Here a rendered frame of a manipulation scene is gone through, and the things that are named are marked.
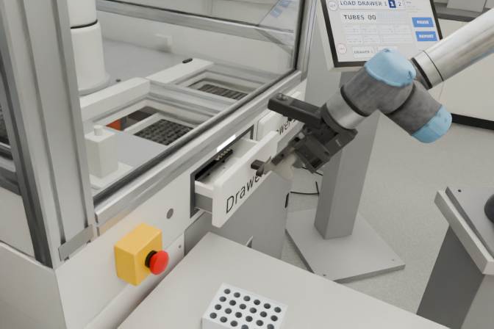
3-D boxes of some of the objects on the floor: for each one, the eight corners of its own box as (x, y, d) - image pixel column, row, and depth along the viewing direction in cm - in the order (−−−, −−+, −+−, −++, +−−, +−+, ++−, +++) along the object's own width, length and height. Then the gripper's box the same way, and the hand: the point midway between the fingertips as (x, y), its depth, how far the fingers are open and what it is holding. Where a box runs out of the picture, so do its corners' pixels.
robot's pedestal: (456, 363, 152) (536, 194, 117) (498, 456, 125) (620, 272, 90) (375, 359, 151) (432, 187, 116) (401, 451, 124) (486, 264, 89)
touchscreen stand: (403, 269, 194) (473, 57, 147) (319, 288, 180) (366, 61, 133) (348, 207, 235) (389, 27, 188) (276, 219, 221) (300, 27, 174)
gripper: (350, 145, 74) (278, 203, 86) (363, 124, 83) (296, 179, 95) (317, 111, 74) (249, 173, 87) (334, 93, 83) (270, 153, 96)
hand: (269, 164), depth 90 cm, fingers closed on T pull, 3 cm apart
